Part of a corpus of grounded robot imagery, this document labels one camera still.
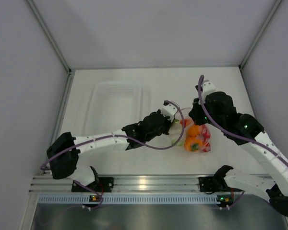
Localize fake white cauliflower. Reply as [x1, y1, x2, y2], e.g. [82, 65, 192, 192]
[169, 119, 186, 147]

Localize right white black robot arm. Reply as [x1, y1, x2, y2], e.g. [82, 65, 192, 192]
[189, 92, 288, 217]

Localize white plastic basket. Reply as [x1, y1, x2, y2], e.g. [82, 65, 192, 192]
[82, 81, 142, 136]

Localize aluminium mounting rail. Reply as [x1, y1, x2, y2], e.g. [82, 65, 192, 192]
[28, 174, 274, 194]

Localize clear zip top bag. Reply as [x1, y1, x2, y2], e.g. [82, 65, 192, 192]
[168, 108, 211, 152]

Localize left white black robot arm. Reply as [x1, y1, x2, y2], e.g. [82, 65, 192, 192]
[47, 110, 174, 191]

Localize fake red tomato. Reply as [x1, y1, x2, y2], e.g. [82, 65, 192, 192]
[200, 125, 211, 147]

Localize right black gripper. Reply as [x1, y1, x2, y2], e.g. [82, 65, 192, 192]
[189, 95, 224, 130]

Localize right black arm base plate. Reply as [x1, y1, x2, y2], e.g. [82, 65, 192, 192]
[198, 176, 220, 194]

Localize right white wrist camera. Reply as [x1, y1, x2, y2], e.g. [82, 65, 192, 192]
[200, 80, 216, 97]

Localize white slotted cable duct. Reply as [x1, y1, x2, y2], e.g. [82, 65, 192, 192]
[38, 194, 231, 205]

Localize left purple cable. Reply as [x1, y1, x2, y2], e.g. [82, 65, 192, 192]
[39, 100, 185, 171]

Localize fake orange fruit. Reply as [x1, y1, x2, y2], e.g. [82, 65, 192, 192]
[186, 125, 203, 137]

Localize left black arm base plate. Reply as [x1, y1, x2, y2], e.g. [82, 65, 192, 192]
[71, 177, 114, 193]

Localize fake orange bell pepper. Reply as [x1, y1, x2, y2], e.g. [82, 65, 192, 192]
[184, 137, 203, 152]

